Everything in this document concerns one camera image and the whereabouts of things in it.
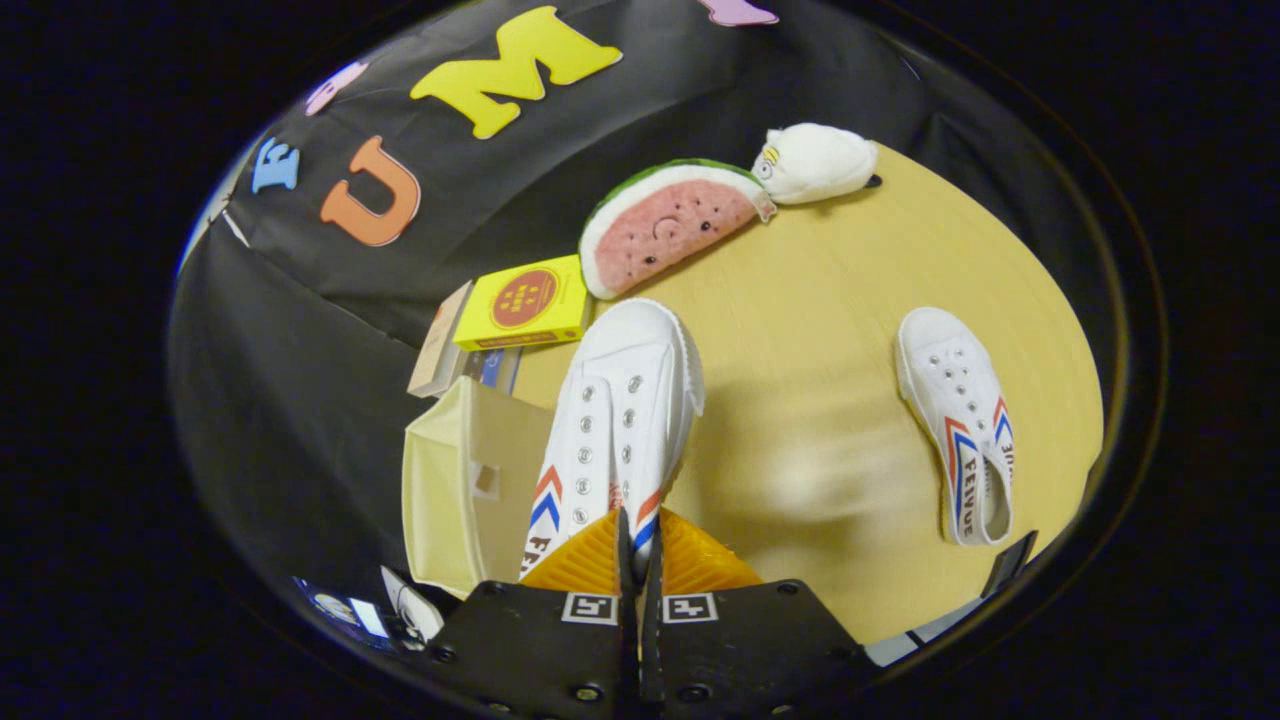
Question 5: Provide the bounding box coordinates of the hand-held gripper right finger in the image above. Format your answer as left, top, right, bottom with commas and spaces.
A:
640, 508, 871, 720

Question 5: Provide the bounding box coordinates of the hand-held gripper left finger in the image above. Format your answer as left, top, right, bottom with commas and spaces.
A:
425, 508, 641, 720

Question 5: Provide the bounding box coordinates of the cream fabric storage box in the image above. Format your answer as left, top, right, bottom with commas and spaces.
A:
402, 377, 556, 601

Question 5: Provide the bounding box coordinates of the white canvas shoe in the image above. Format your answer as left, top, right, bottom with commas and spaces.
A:
520, 298, 706, 581
895, 307, 1014, 547

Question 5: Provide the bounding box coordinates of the white laptop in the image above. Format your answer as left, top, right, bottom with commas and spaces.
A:
380, 567, 446, 646

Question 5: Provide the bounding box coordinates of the dark flat object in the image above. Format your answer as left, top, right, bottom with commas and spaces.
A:
980, 530, 1038, 601

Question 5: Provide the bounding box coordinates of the blue book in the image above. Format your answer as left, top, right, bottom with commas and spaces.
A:
480, 348, 523, 393

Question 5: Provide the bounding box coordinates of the yellow book with red circle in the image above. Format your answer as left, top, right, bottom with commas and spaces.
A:
453, 255, 593, 351

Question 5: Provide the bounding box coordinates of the watermelon slice plush toy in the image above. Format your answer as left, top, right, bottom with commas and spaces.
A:
579, 159, 776, 301

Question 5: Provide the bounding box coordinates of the white plush toy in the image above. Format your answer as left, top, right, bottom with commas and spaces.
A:
752, 123, 881, 206

